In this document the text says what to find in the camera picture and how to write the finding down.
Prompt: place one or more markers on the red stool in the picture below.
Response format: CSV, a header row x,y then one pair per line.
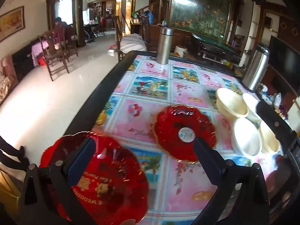
x,y
42,61

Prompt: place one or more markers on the striped white bedding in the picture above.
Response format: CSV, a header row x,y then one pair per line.
x,y
132,43

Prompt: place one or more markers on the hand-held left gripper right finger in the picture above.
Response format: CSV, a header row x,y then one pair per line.
x,y
206,159

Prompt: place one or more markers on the small steel thermos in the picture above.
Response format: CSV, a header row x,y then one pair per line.
x,y
164,46

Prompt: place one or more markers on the red plate with gold print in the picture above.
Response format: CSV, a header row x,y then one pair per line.
x,y
117,180

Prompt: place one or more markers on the table with pink cloth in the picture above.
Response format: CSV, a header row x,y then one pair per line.
x,y
38,50

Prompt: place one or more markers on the green mahjong table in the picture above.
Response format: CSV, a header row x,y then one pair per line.
x,y
215,46

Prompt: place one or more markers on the framed wall painting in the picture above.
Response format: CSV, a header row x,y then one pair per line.
x,y
10,23

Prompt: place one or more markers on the printed pink tablecloth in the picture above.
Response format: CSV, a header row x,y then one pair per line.
x,y
187,91

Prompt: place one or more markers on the wooden chair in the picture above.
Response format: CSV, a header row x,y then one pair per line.
x,y
55,56
119,37
69,43

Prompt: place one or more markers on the black television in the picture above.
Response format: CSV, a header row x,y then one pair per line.
x,y
284,54

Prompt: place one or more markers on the red plate with white sticker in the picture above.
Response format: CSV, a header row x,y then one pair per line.
x,y
173,126

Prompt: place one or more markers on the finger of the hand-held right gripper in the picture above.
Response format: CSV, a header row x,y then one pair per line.
x,y
269,117

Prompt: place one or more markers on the large flower mural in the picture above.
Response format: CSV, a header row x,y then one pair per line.
x,y
201,4

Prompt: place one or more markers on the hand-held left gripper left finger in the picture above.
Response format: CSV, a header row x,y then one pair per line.
x,y
83,155

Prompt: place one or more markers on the assorted small packets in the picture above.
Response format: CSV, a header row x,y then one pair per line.
x,y
271,97

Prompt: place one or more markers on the sofa with patterned cover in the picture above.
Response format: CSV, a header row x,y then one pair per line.
x,y
5,79

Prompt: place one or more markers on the white bucket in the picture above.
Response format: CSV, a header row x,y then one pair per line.
x,y
181,51

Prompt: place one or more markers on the large steel thermos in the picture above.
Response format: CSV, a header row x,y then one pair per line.
x,y
256,68

